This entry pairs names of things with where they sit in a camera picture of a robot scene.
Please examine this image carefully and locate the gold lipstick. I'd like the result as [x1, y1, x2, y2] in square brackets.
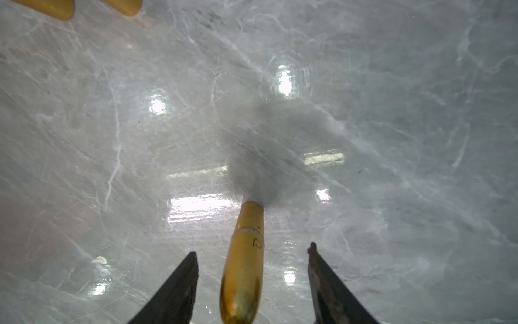
[219, 201, 265, 323]
[12, 0, 75, 21]

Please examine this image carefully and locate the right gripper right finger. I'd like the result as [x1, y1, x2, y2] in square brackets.
[308, 242, 379, 324]

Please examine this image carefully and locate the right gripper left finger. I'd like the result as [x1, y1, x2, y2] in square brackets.
[129, 251, 199, 324]

